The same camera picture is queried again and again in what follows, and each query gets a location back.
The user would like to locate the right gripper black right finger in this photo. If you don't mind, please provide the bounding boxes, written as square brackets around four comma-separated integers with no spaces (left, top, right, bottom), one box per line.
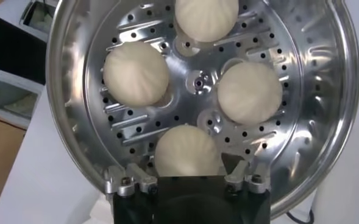
[223,159,271,195]

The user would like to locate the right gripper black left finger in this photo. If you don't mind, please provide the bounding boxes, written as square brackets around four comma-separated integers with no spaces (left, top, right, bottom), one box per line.
[104,163,158,197]

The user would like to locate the white steamed baozi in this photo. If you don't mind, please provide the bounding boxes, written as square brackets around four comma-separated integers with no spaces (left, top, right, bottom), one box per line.
[154,124,222,177]
[174,0,240,43]
[102,41,170,108]
[217,61,283,125]

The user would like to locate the stainless steel steamer basket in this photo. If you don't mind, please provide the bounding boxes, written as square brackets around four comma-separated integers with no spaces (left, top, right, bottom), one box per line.
[44,0,359,220]

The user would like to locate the black pot power cord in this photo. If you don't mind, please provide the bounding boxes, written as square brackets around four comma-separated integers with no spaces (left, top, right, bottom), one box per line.
[285,209,316,224]

